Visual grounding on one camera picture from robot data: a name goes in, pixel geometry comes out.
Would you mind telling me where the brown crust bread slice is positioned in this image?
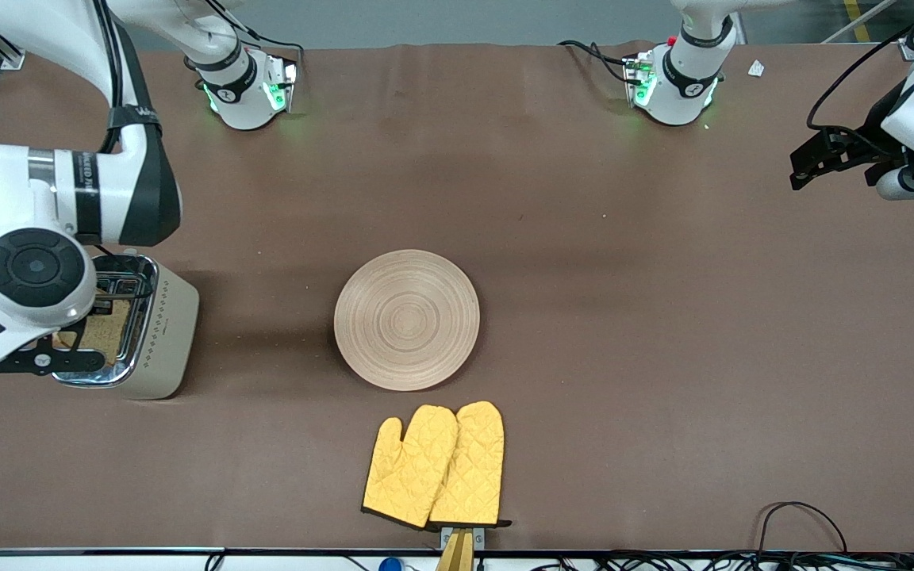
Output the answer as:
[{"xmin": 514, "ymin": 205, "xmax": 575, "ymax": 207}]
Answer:
[{"xmin": 56, "ymin": 297, "xmax": 130, "ymax": 366}]

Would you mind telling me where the round light wooden plate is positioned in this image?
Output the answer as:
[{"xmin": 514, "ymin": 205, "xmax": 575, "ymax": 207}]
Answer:
[{"xmin": 334, "ymin": 249, "xmax": 481, "ymax": 392}]

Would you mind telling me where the beige chrome two-slot toaster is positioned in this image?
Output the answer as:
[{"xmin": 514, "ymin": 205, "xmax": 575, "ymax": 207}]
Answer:
[{"xmin": 51, "ymin": 253, "xmax": 201, "ymax": 400}]

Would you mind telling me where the brown table cover mat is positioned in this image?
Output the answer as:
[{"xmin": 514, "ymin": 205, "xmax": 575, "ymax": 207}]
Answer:
[{"xmin": 0, "ymin": 41, "xmax": 914, "ymax": 553}]

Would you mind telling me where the yellow quilted oven mitt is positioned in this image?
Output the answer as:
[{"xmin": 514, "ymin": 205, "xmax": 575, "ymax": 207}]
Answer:
[
  {"xmin": 361, "ymin": 405, "xmax": 459, "ymax": 531},
  {"xmin": 428, "ymin": 400, "xmax": 513, "ymax": 530}
]

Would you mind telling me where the black arm base cable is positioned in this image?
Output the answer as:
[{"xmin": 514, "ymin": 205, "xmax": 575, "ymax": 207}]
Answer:
[
  {"xmin": 203, "ymin": 0, "xmax": 305, "ymax": 55},
  {"xmin": 558, "ymin": 39, "xmax": 640, "ymax": 86}
]

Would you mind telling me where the black looped cable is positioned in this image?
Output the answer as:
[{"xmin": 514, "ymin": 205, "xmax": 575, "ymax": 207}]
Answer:
[{"xmin": 758, "ymin": 500, "xmax": 851, "ymax": 556}]

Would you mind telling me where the small metal bracket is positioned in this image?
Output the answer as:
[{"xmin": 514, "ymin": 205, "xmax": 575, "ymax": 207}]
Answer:
[{"xmin": 440, "ymin": 525, "xmax": 486, "ymax": 553}]

